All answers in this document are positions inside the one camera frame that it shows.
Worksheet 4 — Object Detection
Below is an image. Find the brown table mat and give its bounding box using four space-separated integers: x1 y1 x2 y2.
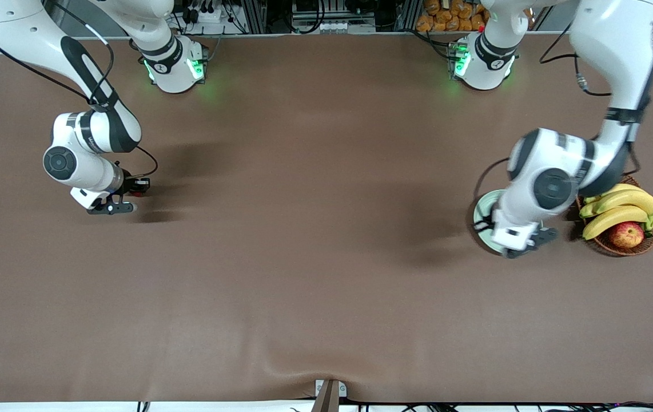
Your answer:
0 33 653 405

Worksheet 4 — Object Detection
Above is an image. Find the brown wicker basket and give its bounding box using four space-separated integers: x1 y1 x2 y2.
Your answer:
575 175 653 256

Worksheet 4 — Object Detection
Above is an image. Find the white power strip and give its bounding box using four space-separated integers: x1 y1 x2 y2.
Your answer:
181 5 224 25

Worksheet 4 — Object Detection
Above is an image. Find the pale green round plate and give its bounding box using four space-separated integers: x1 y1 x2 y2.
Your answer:
473 189 510 255

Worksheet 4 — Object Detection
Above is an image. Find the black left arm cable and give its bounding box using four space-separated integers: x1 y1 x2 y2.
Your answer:
473 20 613 201

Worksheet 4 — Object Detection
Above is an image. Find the yellow banana bunch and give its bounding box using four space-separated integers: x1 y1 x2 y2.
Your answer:
579 183 653 241

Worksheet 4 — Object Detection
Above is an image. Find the orange packaged snacks pile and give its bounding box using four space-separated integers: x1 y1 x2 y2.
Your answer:
416 0 490 33

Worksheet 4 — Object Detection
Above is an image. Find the aluminium frame post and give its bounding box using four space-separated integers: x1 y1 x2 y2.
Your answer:
242 0 268 34
396 0 422 32

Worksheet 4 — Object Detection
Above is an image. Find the red apple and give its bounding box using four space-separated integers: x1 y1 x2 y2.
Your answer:
608 221 645 249

